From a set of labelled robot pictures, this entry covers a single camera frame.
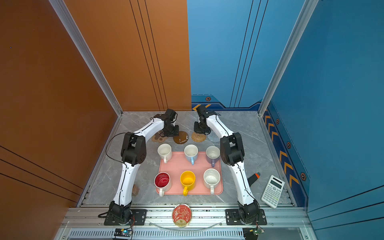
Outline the yellow mug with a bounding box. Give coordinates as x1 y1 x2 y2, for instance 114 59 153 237
180 171 196 196

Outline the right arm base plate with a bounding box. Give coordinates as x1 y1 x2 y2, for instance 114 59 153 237
225 209 268 226

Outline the left green circuit board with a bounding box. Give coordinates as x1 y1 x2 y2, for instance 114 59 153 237
114 228 133 240

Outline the glossy dark brown coaster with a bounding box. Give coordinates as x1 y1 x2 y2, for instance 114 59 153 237
173 131 189 145

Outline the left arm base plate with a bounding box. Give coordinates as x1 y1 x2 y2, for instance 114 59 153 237
104 209 147 227

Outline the white calculator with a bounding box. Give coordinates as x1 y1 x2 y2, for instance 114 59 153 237
261 175 285 209

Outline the cream mug back left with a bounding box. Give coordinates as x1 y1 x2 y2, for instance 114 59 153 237
158 144 173 164

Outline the pink tray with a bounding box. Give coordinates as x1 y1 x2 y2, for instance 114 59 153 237
158 151 224 196

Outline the woven rattan coaster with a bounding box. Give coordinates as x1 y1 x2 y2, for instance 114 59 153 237
191 132 207 143

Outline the paw print cork coaster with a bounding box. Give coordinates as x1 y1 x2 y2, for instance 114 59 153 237
151 133 168 143

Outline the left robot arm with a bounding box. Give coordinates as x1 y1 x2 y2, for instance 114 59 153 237
99 109 179 226

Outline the purple mug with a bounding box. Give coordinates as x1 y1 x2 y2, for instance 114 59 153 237
206 146 221 168

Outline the aluminium front rail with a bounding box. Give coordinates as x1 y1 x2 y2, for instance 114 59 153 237
54 204 317 240

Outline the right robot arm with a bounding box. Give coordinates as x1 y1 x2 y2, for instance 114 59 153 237
194 106 260 225

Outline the brown spice jar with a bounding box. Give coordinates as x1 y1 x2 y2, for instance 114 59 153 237
132 184 140 196

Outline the white mug front right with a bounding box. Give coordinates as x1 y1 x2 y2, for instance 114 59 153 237
204 169 221 195

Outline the light blue mug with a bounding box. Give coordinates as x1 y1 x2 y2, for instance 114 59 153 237
184 145 199 165

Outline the right circuit board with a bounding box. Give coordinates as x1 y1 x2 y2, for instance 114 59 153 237
243 228 265 240

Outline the black orange utility knife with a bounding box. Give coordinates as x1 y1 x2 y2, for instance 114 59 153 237
248 173 260 186

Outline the red mug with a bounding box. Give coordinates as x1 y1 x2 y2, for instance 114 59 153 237
154 172 172 197

